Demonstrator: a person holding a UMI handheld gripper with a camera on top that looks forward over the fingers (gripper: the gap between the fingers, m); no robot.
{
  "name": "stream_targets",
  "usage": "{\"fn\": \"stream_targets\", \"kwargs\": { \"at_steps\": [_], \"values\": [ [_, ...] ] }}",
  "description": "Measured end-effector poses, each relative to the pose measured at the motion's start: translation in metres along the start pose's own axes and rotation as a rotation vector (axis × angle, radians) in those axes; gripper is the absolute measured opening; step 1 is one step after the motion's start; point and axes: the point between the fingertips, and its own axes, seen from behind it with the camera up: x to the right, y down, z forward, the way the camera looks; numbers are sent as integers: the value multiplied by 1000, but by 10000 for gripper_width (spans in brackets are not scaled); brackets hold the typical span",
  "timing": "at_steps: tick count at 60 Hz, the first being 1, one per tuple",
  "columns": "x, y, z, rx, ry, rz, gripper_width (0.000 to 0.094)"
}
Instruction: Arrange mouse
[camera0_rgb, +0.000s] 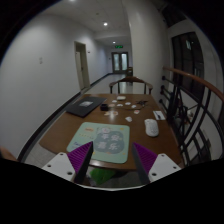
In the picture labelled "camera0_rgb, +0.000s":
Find double glass door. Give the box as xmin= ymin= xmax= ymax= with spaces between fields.
xmin=112 ymin=52 xmax=129 ymax=74

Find green printed mouse pad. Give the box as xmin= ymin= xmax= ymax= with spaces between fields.
xmin=67 ymin=122 xmax=130 ymax=164

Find black metal stair railing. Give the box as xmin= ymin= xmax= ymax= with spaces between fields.
xmin=160 ymin=67 xmax=224 ymax=166

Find black scissors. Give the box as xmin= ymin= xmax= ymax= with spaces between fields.
xmin=136 ymin=100 xmax=148 ymax=108

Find white flat dish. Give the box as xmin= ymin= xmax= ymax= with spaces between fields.
xmin=117 ymin=96 xmax=126 ymax=101

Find white card with pen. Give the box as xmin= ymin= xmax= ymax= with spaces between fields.
xmin=153 ymin=111 xmax=165 ymax=120

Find round patterned coaster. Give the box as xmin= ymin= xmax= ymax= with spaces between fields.
xmin=104 ymin=111 xmax=118 ymax=116

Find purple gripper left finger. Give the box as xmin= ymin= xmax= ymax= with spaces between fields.
xmin=67 ymin=142 xmax=93 ymax=184

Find small white shell piece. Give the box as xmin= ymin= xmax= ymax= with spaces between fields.
xmin=125 ymin=116 xmax=133 ymax=122

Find wooden chair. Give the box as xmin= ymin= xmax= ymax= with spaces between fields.
xmin=109 ymin=76 xmax=153 ymax=95

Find small black box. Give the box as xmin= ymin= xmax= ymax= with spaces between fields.
xmin=100 ymin=104 xmax=108 ymax=111

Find white side door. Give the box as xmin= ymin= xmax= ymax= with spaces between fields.
xmin=75 ymin=52 xmax=84 ymax=90

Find green object under table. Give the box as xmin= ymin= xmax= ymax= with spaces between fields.
xmin=90 ymin=168 xmax=115 ymax=185

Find black closed laptop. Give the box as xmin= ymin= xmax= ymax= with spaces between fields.
xmin=67 ymin=96 xmax=105 ymax=118

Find green exit sign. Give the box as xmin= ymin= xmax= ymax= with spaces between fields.
xmin=115 ymin=45 xmax=123 ymax=49

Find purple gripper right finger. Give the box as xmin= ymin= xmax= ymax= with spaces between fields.
xmin=132 ymin=143 xmax=157 ymax=185

